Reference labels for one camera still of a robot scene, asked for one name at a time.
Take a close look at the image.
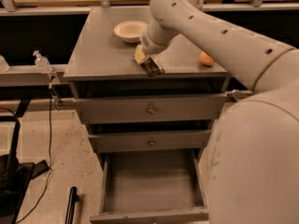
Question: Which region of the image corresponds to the orange fruit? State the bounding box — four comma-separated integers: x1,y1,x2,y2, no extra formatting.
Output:
199,51,214,66

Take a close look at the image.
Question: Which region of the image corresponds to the black cable on floor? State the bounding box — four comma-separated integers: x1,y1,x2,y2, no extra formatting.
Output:
14,83,53,224

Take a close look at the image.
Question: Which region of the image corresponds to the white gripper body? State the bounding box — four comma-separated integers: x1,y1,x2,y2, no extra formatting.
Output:
141,20,178,54

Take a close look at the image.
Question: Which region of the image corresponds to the grey open bottom drawer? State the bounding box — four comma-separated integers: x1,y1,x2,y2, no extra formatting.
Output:
90,149,208,224

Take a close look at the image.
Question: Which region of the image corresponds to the grey drawer cabinet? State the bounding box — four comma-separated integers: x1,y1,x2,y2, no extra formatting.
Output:
63,6,232,161

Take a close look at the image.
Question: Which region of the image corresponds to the dark chocolate rxbar wrapper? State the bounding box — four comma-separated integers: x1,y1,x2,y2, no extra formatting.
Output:
141,58,165,77

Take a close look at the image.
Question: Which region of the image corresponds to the clear bottle far left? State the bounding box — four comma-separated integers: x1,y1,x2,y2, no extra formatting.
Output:
0,55,9,72

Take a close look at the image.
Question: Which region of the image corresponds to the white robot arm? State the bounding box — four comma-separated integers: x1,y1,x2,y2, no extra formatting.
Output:
135,0,299,224

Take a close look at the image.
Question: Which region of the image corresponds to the clear pump sanitizer bottle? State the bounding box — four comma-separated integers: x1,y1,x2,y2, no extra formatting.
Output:
33,50,52,74

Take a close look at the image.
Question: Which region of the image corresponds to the grey cloth on ledge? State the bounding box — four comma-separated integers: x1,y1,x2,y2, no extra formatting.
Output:
226,90,252,102

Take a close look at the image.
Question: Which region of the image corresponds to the grey top drawer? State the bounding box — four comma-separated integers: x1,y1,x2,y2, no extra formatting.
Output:
75,94,226,124

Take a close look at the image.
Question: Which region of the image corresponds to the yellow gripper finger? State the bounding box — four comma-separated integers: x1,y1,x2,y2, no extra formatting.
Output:
135,45,149,64

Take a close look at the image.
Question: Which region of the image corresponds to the black bar on floor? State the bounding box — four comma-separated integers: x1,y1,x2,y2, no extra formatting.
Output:
64,187,79,224

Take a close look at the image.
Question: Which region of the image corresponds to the grey middle drawer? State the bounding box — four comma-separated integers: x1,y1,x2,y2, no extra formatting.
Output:
89,130,211,153

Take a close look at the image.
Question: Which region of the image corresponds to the white ceramic bowl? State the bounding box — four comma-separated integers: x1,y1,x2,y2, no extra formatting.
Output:
114,21,147,44

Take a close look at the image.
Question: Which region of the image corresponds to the black stand base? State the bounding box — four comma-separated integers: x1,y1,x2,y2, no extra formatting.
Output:
0,116,49,224

